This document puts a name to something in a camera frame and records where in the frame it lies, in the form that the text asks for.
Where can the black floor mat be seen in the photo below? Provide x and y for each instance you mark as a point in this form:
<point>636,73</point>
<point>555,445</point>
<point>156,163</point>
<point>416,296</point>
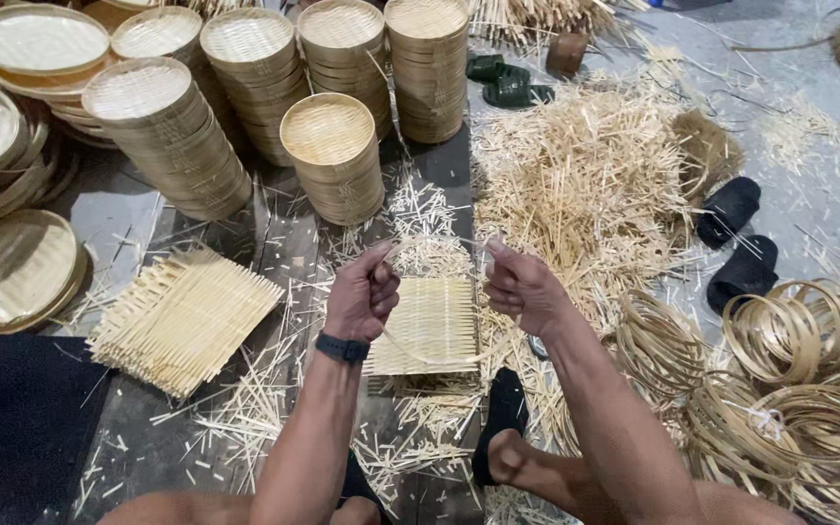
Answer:
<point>19,430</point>

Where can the black worn slipper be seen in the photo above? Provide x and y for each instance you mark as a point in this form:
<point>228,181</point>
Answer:
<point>504,405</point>

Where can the thin bamboo strip hoop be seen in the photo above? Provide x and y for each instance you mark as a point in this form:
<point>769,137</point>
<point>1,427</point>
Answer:
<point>464,359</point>

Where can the leaning stack of bamboo baskets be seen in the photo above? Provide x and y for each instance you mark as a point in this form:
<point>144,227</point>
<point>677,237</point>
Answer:
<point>165,138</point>

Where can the person's leg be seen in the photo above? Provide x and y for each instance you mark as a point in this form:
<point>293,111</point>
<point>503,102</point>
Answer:
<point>537,474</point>
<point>187,510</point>

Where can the large pile of bamboo sticks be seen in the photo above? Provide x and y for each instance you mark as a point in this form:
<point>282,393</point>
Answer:
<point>588,189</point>

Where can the bundle of bamboo hoops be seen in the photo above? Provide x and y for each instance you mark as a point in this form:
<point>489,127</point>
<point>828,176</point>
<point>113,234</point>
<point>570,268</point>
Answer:
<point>792,445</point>
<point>792,328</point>
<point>657,346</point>

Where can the black wrist watch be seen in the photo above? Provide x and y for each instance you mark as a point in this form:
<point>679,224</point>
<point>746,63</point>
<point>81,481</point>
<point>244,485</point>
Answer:
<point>343,348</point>

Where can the heap of long bamboo sticks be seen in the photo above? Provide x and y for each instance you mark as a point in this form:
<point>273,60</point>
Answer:
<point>537,18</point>

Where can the brown cup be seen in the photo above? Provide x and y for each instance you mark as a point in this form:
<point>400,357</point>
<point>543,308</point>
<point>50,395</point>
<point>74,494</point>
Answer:
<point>567,52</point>

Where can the person's right leg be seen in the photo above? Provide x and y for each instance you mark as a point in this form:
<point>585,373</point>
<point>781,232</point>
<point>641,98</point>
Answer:
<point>537,474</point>

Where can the person's left leg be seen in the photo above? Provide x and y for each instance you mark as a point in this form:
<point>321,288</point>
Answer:
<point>187,510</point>

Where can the tall stack of bamboo baskets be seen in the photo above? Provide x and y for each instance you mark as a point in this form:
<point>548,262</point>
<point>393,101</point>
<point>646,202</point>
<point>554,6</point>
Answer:
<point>427,65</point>
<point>343,51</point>
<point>256,73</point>
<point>161,36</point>

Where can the single woven bamboo mat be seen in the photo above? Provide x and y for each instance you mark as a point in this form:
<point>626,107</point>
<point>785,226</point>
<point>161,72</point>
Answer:
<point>434,321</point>

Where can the person's left hand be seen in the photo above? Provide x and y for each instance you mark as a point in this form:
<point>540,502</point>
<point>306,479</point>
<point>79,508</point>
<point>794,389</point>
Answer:
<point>353,299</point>

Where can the short stack of bamboo baskets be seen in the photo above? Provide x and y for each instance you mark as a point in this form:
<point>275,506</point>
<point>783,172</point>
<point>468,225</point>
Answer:
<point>332,160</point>

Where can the person's right hand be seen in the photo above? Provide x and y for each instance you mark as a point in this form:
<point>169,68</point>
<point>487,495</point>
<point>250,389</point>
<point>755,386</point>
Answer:
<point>533,295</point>

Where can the stack of woven bamboo squares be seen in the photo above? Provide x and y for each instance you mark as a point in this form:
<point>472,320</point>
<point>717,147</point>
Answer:
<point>183,321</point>

